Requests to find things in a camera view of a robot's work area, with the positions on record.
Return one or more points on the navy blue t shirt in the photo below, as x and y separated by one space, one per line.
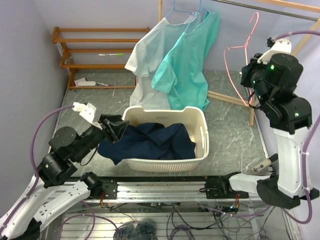
150 141

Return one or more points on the wooden shoe rack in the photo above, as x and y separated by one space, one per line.
67 61

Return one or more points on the pink wire hanger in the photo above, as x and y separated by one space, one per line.
244 58

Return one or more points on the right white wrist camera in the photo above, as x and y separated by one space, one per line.
282 45

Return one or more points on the red white pen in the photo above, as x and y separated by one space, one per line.
103 84

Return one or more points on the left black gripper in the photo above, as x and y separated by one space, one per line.
118 129

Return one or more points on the blue hanger under teal shirt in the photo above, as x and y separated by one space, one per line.
197 14

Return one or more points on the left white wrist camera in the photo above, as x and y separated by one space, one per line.
88 112

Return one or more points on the cream plastic laundry basket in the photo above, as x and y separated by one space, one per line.
194 120

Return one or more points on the green white marker pen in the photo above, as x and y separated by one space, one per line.
111 54

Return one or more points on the metal hanging rod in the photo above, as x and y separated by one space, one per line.
267 10

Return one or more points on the white t shirt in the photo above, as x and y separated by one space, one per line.
146 57

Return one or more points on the white box on rack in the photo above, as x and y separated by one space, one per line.
83 82

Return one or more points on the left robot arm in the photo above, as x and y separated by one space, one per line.
32 213

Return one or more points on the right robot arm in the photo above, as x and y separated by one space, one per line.
290 117

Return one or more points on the wooden clothes rack frame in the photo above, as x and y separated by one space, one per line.
294 52

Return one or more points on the blue hanger under white shirt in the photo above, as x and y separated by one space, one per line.
174 9

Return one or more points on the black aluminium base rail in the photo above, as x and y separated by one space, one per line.
139 189

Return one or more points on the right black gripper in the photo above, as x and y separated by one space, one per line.
247 70

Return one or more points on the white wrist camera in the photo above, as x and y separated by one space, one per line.
282 45
88 112

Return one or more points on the teal t shirt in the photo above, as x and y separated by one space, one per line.
180 74

